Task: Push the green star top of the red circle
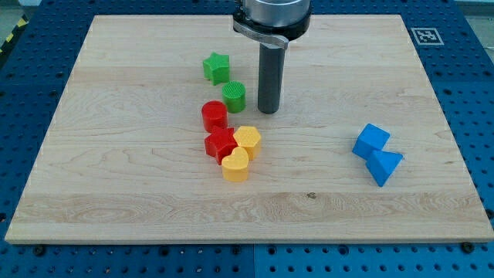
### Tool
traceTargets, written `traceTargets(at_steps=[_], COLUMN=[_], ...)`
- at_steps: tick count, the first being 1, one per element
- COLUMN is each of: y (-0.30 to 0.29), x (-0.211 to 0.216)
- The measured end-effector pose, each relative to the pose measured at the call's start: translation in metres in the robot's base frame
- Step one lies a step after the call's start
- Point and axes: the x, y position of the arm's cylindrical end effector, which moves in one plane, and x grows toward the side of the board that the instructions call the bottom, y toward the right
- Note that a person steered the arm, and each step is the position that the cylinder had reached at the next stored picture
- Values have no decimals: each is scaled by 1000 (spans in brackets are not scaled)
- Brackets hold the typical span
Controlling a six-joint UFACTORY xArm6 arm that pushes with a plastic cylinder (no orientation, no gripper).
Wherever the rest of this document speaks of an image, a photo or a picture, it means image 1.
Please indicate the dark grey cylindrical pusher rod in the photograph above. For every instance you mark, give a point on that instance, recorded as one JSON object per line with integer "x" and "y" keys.
{"x": 271, "y": 64}

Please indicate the green star block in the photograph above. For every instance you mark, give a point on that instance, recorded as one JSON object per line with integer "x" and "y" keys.
{"x": 217, "y": 68}

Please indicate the red star block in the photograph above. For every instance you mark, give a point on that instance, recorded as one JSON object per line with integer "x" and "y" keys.
{"x": 220, "y": 143}

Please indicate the green cylinder block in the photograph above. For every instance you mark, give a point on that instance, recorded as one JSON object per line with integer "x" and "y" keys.
{"x": 233, "y": 96}

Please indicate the red cylinder block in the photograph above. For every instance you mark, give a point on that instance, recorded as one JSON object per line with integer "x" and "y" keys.
{"x": 214, "y": 114}

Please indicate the yellow hexagon block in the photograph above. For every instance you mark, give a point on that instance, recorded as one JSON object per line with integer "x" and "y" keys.
{"x": 249, "y": 138}

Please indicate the yellow heart block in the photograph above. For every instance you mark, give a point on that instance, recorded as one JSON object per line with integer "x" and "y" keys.
{"x": 235, "y": 167}

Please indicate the blue cube block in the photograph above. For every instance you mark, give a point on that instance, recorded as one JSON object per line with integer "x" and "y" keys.
{"x": 371, "y": 138}

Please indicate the light wooden board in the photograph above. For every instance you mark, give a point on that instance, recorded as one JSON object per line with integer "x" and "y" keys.
{"x": 157, "y": 139}

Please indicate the blue triangular block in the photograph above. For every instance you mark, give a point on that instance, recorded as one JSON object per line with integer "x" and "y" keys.
{"x": 381, "y": 165}

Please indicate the white fiducial marker tag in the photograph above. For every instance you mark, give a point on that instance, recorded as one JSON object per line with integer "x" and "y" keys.
{"x": 425, "y": 36}

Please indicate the yellow black hazard tape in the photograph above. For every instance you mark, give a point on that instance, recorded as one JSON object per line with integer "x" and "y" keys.
{"x": 13, "y": 37}

